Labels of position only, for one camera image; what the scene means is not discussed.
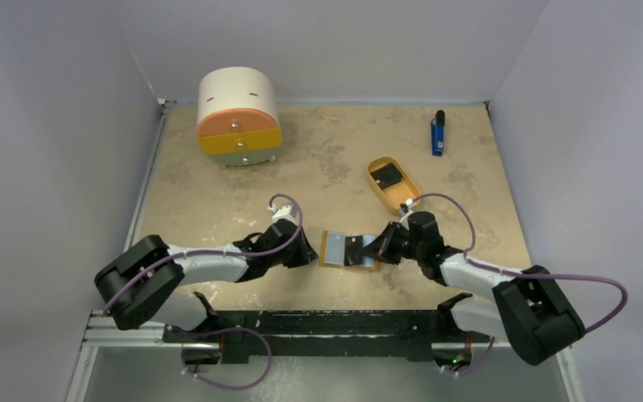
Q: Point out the orange leather card holder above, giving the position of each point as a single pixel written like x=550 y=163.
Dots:
x=332 y=251

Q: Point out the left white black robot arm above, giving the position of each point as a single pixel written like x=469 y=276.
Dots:
x=139 y=285

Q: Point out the tan oval tray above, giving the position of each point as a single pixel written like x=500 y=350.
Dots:
x=391 y=183

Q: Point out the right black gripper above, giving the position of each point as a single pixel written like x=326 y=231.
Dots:
x=388 y=244

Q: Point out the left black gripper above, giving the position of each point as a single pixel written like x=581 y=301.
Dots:
x=305 y=255

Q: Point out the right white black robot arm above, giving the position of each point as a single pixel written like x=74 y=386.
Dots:
x=526 y=309

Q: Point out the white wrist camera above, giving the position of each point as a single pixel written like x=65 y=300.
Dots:
x=407 y=207
x=283 y=212

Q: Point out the round mini drawer cabinet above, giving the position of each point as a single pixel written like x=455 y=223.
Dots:
x=238 y=123

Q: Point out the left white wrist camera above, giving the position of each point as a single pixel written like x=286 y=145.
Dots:
x=283 y=212

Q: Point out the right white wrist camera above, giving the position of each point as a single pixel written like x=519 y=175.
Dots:
x=407 y=207

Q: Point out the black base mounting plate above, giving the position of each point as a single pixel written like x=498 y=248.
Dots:
x=427 y=335

